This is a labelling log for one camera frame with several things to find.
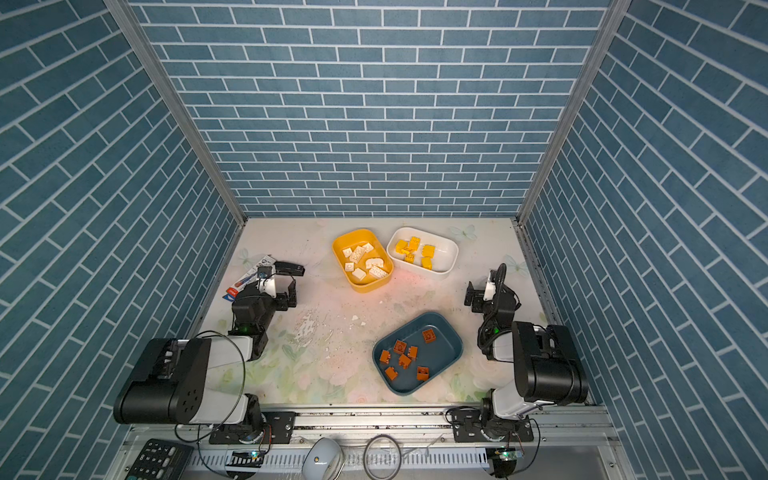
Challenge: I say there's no brown lego top small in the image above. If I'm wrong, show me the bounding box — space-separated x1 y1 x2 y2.
422 328 437 344

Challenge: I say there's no white lego plate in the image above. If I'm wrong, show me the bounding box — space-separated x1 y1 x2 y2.
349 246 367 263

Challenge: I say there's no white curved lego piece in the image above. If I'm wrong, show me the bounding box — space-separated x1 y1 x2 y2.
365 258 385 271

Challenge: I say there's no white long lego brick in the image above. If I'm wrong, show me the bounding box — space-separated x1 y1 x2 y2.
368 266 389 279

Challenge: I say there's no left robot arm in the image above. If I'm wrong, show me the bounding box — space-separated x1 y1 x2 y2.
113 275 297 447

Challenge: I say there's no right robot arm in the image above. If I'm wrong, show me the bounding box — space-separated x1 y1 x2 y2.
464 280 589 441

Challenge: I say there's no toothpaste tube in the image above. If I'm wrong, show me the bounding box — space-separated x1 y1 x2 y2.
223 255 277 303

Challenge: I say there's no black stapler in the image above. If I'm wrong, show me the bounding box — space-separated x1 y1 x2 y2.
273 261 305 277

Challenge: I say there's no teal plastic bin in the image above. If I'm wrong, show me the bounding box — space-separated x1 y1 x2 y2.
372 312 463 396

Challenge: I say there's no white plastic bin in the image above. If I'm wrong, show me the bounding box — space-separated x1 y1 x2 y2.
387 227 459 279

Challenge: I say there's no yellow plastic bin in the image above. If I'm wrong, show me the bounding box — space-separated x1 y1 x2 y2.
332 229 394 293

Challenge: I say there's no grey computer mouse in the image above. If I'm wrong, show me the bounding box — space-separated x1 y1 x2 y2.
301 438 345 480

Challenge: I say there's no black remote keypad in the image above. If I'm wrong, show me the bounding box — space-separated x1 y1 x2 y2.
125 439 193 480

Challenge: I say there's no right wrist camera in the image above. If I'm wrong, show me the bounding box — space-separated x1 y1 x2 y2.
483 281 497 301

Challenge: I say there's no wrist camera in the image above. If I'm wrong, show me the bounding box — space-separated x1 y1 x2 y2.
483 281 497 301
255 266 288 298

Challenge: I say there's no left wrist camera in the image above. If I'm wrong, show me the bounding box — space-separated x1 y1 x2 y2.
255 266 288 298

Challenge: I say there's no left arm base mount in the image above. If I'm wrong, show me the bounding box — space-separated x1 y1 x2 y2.
209 411 297 446

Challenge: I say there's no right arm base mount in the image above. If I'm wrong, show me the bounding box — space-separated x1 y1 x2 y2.
444 406 534 443

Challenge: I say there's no coiled black cable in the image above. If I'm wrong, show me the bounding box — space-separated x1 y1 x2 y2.
362 434 403 480

